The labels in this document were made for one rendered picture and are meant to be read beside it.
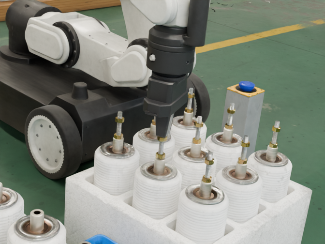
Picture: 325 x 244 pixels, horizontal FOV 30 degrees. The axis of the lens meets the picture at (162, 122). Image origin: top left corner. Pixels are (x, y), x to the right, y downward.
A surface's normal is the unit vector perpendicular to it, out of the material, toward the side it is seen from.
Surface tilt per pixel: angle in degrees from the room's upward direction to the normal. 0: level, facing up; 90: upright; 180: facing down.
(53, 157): 90
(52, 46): 90
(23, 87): 0
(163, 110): 90
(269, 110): 0
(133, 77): 90
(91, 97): 0
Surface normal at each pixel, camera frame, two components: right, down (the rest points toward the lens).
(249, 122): 0.75, 0.33
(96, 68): -0.69, 0.23
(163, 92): -0.39, 0.33
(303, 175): 0.09, -0.91
